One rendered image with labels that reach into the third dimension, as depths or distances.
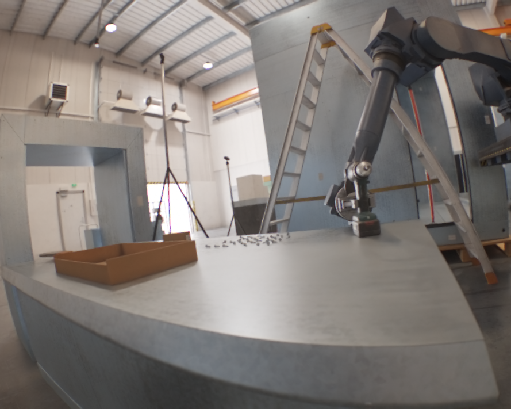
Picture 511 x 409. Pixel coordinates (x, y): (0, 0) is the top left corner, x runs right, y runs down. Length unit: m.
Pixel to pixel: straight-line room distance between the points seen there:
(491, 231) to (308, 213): 2.00
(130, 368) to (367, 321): 0.49
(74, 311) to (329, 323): 0.50
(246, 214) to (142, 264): 6.09
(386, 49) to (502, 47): 0.91
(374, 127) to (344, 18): 2.38
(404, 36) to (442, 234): 1.97
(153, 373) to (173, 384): 0.05
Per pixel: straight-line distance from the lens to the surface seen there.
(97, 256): 1.11
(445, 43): 1.65
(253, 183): 6.68
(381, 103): 1.40
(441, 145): 6.48
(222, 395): 0.46
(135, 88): 13.01
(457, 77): 3.16
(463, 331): 0.28
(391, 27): 1.62
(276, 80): 3.55
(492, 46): 2.01
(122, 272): 0.68
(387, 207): 2.95
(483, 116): 3.10
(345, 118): 3.09
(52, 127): 2.10
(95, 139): 2.20
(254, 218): 6.63
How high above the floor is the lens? 0.78
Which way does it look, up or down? 1 degrees up
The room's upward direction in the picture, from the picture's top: 8 degrees counter-clockwise
